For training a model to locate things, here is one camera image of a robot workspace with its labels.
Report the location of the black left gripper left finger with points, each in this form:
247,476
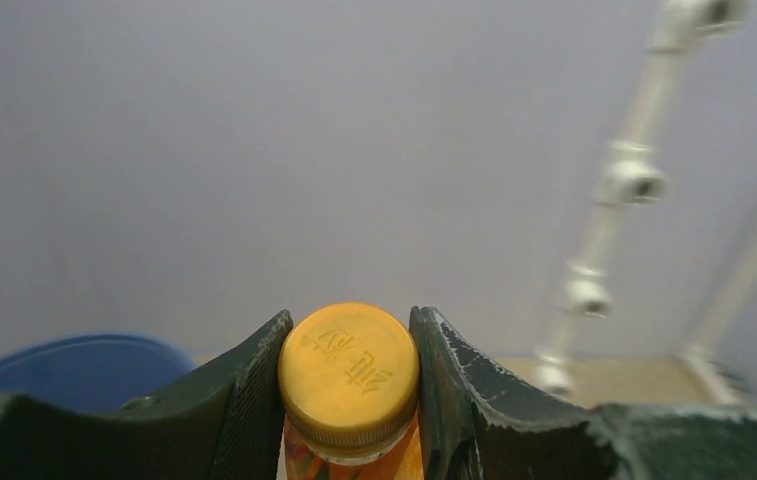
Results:
223,420

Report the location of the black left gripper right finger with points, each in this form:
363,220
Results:
478,420

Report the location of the orange juice bottle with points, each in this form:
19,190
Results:
349,377

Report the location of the blue plastic bin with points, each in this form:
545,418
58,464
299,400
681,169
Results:
93,372

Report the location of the white pvc pipe frame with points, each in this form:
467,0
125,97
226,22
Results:
667,260

